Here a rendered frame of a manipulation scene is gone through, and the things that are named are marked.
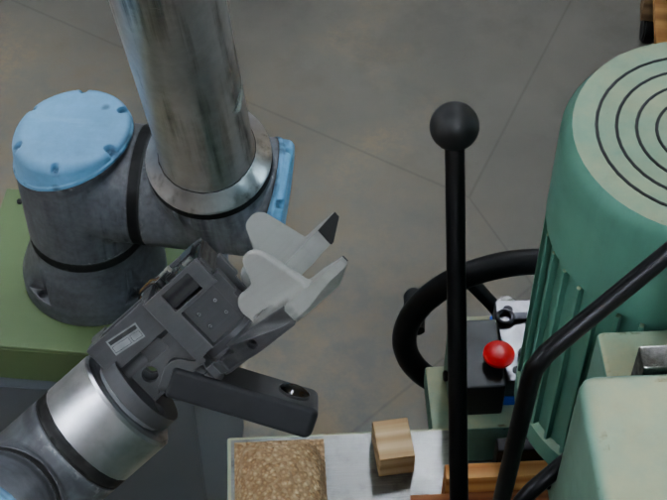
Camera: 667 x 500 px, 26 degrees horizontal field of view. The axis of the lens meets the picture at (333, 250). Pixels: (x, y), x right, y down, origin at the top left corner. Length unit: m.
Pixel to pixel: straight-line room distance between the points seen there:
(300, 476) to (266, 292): 0.41
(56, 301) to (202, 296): 0.85
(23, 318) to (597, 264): 1.14
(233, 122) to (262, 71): 1.51
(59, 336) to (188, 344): 0.86
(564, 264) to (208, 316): 0.27
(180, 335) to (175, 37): 0.41
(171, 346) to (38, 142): 0.72
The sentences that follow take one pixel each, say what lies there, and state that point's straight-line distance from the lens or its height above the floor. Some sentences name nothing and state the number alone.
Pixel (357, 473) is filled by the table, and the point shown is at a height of 0.90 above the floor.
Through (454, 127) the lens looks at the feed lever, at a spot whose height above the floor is 1.43.
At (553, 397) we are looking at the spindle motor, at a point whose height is 1.28.
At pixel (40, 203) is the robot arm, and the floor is 0.82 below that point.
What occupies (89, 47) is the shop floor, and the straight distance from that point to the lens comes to 3.17.
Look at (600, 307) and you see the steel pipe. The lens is 0.73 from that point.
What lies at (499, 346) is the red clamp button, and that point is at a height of 1.02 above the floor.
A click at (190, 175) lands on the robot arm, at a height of 0.93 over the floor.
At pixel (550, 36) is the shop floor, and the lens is 3.19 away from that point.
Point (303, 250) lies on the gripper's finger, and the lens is 1.12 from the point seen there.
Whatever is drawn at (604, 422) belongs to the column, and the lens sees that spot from 0.76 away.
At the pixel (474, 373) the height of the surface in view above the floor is 1.01.
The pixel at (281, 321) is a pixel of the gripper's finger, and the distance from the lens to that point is 1.02.
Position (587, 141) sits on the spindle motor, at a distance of 0.90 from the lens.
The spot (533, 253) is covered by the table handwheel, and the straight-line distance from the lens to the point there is 1.54.
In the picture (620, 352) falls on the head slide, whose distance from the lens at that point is 0.91.
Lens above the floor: 2.16
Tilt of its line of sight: 52 degrees down
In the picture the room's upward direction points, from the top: straight up
